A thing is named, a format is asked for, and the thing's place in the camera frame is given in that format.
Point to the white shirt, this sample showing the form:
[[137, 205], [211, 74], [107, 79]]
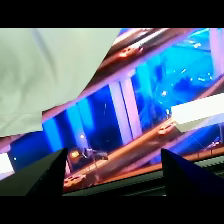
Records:
[[46, 76]]

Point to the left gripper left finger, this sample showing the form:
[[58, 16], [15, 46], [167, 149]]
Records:
[[40, 180]]

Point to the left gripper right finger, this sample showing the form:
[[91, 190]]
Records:
[[186, 180]]

